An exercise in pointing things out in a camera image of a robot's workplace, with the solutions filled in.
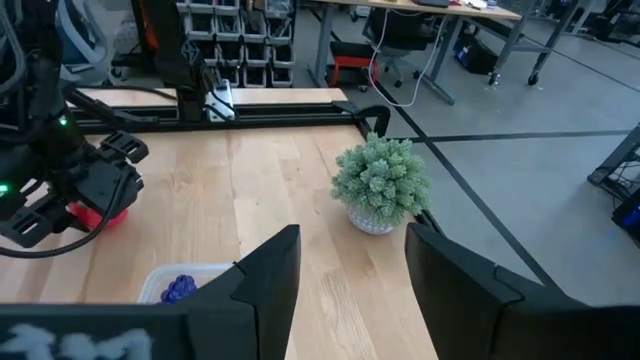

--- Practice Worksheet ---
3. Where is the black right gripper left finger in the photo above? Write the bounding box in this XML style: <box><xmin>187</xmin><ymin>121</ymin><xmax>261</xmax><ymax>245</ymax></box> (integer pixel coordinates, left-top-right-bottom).
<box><xmin>185</xmin><ymin>223</ymin><xmax>302</xmax><ymax>360</ymax></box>

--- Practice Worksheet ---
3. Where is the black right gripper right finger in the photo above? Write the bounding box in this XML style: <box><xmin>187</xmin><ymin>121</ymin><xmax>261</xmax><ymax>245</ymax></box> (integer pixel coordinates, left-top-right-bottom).
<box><xmin>403</xmin><ymin>222</ymin><xmax>640</xmax><ymax>360</ymax></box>

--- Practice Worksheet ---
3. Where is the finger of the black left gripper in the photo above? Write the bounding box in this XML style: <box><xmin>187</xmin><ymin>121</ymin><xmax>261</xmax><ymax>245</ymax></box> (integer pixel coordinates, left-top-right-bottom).
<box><xmin>0</xmin><ymin>199</ymin><xmax>86</xmax><ymax>250</ymax></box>
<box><xmin>77</xmin><ymin>130</ymin><xmax>150</xmax><ymax>211</ymax></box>

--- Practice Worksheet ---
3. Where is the red toy dragon fruit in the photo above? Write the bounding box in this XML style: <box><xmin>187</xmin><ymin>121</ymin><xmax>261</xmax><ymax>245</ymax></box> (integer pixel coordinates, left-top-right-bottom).
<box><xmin>67</xmin><ymin>201</ymin><xmax>130</xmax><ymax>232</ymax></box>

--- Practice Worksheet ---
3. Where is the purple toy grape bunch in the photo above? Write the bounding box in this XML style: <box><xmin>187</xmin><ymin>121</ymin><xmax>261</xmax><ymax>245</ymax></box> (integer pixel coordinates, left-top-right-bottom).
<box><xmin>158</xmin><ymin>273</ymin><xmax>199</xmax><ymax>305</ymax></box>

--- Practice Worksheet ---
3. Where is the clear plastic tupperware container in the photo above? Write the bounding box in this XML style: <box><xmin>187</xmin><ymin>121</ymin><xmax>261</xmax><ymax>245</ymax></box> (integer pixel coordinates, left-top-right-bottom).
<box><xmin>136</xmin><ymin>262</ymin><xmax>236</xmax><ymax>306</ymax></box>

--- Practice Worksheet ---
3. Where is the grey office chair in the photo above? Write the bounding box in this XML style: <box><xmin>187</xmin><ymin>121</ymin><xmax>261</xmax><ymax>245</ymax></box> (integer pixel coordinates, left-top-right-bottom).
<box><xmin>52</xmin><ymin>0</ymin><xmax>119</xmax><ymax>87</ymax></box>

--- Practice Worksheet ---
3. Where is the white power strip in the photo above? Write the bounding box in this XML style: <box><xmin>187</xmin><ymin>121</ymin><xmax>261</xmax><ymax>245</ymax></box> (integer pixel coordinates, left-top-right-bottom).
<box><xmin>204</xmin><ymin>78</ymin><xmax>237</xmax><ymax>123</ymax></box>

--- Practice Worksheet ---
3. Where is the artificial green potted plant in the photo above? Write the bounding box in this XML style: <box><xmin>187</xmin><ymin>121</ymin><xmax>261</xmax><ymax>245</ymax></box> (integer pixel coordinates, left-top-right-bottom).
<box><xmin>329</xmin><ymin>131</ymin><xmax>434</xmax><ymax>236</ymax></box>

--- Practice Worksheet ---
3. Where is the computer with blue lights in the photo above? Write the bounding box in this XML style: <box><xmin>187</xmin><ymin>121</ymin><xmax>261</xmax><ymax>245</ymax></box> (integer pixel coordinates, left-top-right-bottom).
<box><xmin>610</xmin><ymin>189</ymin><xmax>640</xmax><ymax>249</ymax></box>

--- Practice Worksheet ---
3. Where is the storage bin rack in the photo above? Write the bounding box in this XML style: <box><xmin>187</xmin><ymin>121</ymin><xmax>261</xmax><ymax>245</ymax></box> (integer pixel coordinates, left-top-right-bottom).
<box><xmin>177</xmin><ymin>0</ymin><xmax>297</xmax><ymax>90</ymax></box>

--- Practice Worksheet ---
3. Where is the black equipment stand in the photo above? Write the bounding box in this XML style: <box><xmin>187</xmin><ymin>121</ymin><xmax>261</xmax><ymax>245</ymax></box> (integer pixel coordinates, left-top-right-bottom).
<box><xmin>587</xmin><ymin>124</ymin><xmax>640</xmax><ymax>201</ymax></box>

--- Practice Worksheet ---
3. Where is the red stool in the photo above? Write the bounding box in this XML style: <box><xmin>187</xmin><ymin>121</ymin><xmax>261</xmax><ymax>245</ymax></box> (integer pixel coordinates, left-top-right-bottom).
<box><xmin>327</xmin><ymin>41</ymin><xmax>380</xmax><ymax>90</ymax></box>

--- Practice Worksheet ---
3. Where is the black office chair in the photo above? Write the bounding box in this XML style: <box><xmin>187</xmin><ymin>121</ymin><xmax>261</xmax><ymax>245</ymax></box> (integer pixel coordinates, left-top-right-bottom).
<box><xmin>360</xmin><ymin>7</ymin><xmax>444</xmax><ymax>90</ymax></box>

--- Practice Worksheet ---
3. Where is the wooden desk with grey legs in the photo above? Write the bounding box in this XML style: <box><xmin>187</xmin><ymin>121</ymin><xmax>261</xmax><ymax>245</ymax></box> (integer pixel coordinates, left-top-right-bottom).
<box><xmin>307</xmin><ymin>0</ymin><xmax>589</xmax><ymax>106</ymax></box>

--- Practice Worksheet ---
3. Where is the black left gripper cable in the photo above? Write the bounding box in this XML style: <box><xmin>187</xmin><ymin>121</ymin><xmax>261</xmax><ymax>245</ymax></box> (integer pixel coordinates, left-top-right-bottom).
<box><xmin>0</xmin><ymin>167</ymin><xmax>129</xmax><ymax>260</ymax></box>

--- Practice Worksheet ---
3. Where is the white cable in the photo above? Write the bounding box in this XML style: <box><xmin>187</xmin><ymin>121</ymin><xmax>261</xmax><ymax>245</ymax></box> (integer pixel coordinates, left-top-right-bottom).
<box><xmin>367</xmin><ymin>9</ymin><xmax>449</xmax><ymax>109</ymax></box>

